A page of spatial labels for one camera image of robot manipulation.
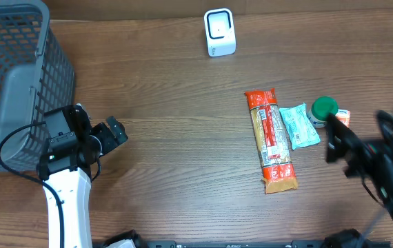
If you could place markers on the teal tissue packet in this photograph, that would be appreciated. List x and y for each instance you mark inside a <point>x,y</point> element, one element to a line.
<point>300,130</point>

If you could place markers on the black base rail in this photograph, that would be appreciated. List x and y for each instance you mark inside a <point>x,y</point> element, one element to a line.
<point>173,244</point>

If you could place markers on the red snack package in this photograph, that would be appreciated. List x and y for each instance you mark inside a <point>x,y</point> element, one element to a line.
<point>278,173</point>

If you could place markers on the red stick sachet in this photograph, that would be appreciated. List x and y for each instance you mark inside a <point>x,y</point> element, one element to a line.
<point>273,149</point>

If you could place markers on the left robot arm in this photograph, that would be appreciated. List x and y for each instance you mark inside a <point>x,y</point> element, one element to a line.
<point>71,149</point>

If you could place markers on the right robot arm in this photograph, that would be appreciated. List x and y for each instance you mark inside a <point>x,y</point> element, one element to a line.
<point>384,190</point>

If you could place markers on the green lid jar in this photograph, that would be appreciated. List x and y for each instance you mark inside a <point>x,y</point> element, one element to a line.
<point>320,110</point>

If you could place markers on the white barcode scanner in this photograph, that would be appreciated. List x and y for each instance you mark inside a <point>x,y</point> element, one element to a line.
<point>220,32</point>

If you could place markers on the grey plastic mesh basket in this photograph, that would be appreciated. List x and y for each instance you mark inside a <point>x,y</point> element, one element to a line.
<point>36,76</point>

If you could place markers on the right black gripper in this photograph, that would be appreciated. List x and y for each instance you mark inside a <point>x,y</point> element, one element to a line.
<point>338,138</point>

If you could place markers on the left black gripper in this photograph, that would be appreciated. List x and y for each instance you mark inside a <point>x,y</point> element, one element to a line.
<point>106,134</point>

